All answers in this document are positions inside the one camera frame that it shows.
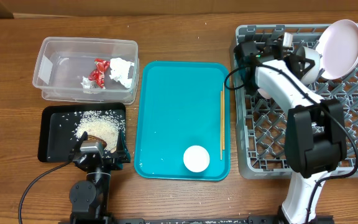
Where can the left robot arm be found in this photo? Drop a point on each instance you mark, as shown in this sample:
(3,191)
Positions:
(89,197)

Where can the white napkin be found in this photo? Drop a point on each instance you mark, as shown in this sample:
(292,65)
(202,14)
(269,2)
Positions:
(119,72)

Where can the teal serving tray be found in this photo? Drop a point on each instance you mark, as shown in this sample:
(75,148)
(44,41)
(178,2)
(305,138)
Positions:
(179,107)

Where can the clear plastic storage bin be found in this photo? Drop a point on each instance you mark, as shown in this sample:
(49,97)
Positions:
(64,64)

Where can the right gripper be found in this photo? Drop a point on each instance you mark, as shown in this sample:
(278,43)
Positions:
(294,59)

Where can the white rice pile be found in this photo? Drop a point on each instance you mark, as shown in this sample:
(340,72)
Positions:
(104,125)

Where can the pink plate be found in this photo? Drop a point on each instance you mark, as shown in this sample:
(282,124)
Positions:
(338,46)

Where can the wooden chopstick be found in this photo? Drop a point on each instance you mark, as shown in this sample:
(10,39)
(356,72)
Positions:
(221,125)
(223,117)

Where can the black rectangular tray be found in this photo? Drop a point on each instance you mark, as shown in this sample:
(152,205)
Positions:
(59,123)

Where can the red snack wrapper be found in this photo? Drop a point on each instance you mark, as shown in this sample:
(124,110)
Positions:
(97,74)

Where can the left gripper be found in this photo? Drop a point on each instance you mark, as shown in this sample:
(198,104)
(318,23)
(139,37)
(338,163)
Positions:
(122,155)

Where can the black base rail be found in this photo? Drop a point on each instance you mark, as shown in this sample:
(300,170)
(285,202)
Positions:
(252,219)

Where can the grey dishwasher rack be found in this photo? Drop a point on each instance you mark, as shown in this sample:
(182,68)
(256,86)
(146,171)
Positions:
(260,128)

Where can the grey bowl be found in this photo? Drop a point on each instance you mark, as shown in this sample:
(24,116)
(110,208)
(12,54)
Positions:
(312,75)

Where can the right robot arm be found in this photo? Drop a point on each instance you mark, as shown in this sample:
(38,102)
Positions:
(315,138)

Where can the small white dish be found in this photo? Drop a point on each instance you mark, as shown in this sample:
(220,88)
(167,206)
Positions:
(196,159)

